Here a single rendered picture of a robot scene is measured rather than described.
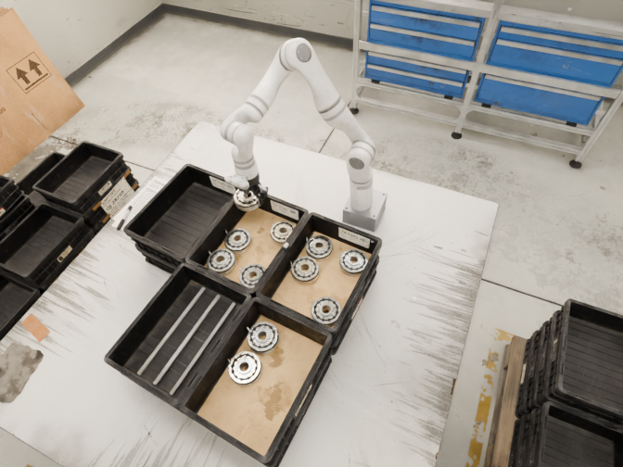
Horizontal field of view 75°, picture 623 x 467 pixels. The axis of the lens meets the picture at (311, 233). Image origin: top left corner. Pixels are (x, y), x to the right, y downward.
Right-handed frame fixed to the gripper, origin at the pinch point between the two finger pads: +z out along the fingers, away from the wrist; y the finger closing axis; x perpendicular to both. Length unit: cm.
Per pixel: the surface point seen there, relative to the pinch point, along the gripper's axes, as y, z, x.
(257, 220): 3.6, 17.0, -1.9
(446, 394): -86, 31, 24
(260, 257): -7.1, 17.1, 12.7
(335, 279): -37.0, 17.5, 8.4
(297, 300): -28.8, 17.3, 22.2
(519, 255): -107, 102, -97
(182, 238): 25.8, 16.7, 19.3
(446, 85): -26, 62, -184
